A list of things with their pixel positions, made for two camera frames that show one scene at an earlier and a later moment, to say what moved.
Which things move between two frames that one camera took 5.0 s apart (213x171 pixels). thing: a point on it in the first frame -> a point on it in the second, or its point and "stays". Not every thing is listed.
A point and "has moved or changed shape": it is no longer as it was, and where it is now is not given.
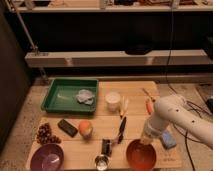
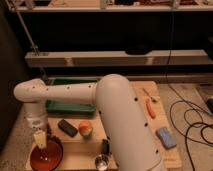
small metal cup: x=102 y=162 stays
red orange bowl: x=141 y=156 has moved or changed shape
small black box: x=106 y=147 stays
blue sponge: x=167 y=139 stays
